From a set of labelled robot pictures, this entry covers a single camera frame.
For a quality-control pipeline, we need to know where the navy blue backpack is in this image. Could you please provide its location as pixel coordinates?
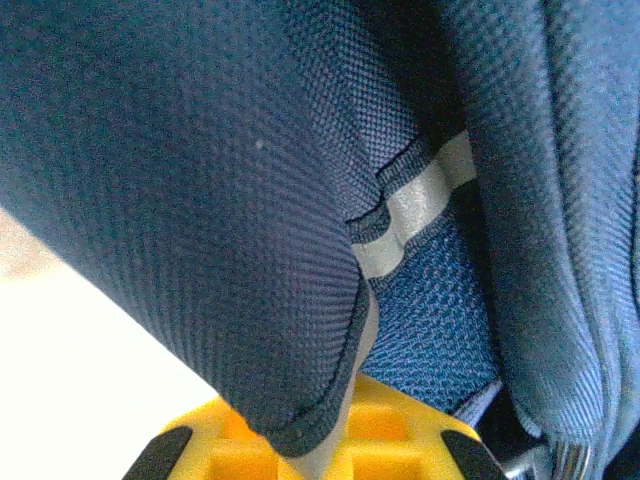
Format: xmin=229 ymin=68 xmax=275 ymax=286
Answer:
xmin=0 ymin=0 xmax=640 ymax=480

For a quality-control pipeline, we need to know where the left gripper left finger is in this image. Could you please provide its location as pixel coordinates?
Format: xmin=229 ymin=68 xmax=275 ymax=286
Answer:
xmin=122 ymin=396 xmax=282 ymax=480

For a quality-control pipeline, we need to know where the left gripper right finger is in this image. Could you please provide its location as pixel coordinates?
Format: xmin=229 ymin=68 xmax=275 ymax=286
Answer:
xmin=343 ymin=372 xmax=510 ymax=480

